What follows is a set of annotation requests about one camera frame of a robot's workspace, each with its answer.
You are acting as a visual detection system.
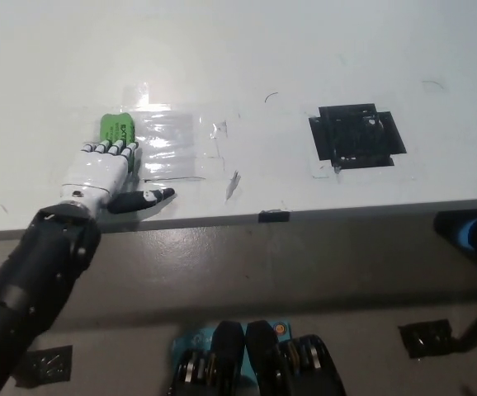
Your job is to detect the green whiteboard eraser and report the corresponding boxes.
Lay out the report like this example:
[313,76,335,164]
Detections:
[99,111,142,173]

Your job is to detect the teal router box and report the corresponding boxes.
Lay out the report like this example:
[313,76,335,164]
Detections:
[171,319,292,396]

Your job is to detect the crumpled clear tape scrap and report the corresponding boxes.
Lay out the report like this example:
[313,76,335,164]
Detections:
[224,168,242,202]

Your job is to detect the black object with blue ring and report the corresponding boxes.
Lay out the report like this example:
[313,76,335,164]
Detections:
[432,210,477,259]

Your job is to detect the black desk leg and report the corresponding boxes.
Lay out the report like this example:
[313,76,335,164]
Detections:
[448,296,477,351]

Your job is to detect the large clear tape patch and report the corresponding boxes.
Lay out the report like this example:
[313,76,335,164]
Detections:
[77,105,227,185]

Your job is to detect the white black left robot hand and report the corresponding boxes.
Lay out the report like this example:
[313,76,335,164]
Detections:
[59,139,177,222]

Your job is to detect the black tape square patch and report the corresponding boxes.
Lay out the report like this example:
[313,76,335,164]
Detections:
[307,102,408,170]

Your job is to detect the short black tape piece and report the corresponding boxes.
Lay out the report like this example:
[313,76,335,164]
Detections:
[257,210,291,224]

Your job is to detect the black floor tape patch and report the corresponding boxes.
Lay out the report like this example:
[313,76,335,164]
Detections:
[398,318,454,359]
[14,345,73,389]

